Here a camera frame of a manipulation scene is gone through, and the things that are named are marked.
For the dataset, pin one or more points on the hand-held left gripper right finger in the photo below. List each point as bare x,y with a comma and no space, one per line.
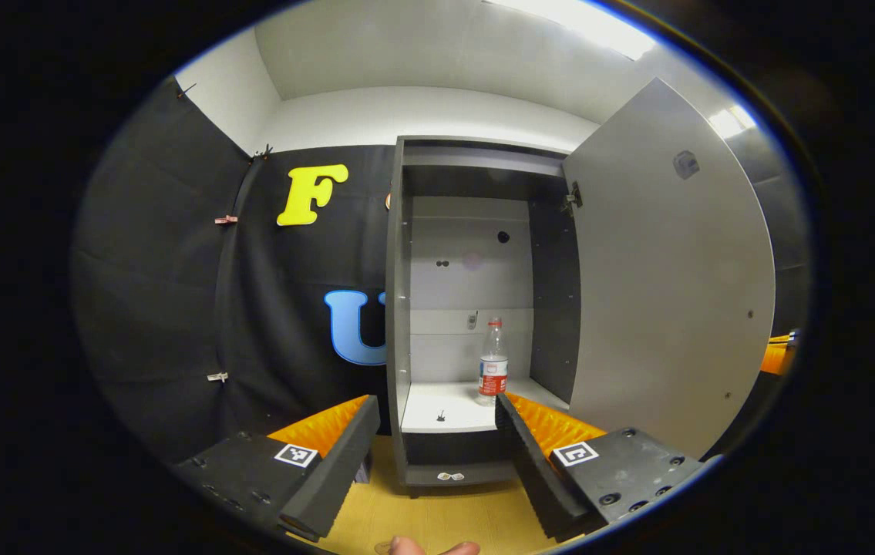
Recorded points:
533,478

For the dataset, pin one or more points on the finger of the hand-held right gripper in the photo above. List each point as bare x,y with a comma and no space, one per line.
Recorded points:
778,358

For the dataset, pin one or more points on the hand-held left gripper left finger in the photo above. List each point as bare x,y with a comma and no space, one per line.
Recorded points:
337,470

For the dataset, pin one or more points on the clear plastic bottle red label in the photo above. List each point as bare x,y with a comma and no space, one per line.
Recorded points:
493,370

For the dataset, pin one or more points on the beige cabinet door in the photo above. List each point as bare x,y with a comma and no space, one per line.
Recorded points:
676,293

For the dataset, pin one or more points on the grey cabinet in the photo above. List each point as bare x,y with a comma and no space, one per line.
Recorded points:
398,347

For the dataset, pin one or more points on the white cabinet shelf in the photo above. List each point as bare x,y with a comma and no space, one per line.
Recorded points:
452,405

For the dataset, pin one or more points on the black door hinge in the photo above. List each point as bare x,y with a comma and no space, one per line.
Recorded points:
572,198

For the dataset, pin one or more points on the black backdrop cloth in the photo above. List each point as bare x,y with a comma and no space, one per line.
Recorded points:
175,308

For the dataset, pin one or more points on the small ceiling light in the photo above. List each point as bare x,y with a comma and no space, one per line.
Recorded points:
730,122

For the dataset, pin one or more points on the pink clip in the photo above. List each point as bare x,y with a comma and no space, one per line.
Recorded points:
226,220

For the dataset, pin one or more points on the black clip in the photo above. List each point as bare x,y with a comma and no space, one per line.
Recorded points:
185,90
264,152

